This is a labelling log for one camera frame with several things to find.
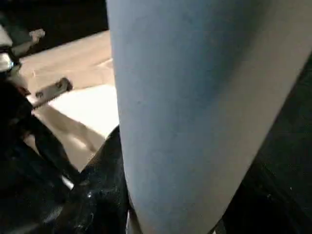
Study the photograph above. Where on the white plastic table leg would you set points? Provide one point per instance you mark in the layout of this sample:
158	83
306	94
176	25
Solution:
195	107

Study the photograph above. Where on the white plastic table top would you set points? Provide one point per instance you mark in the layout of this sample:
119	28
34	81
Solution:
83	97

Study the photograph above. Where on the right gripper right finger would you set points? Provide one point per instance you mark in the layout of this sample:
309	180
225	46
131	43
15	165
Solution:
263	204

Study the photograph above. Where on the black plastic mat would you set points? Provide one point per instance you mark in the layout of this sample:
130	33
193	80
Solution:
287	165

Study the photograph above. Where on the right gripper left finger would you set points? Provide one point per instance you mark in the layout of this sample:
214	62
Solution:
100	200

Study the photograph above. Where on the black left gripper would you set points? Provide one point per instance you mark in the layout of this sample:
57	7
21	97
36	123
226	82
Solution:
14	131

